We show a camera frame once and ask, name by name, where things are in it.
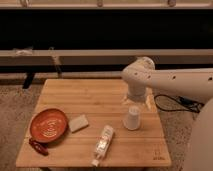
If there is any black power adapter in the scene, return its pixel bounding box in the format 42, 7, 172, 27
179, 96, 199, 106

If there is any black cable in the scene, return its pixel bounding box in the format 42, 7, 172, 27
153, 94, 205, 114

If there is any beige sponge block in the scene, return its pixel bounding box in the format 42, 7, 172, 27
69, 115, 89, 133

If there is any orange patterned plate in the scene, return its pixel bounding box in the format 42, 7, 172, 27
30, 108, 68, 143

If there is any wooden table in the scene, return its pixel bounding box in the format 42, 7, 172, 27
16, 79, 171, 168

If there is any red chili pepper toy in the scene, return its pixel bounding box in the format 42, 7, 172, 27
29, 138, 48, 156

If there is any white squeeze tube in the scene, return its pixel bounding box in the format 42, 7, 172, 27
92, 125, 114, 167

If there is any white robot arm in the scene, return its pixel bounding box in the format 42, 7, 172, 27
122, 57, 213, 171

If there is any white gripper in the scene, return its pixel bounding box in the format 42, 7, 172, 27
122, 85, 151, 110

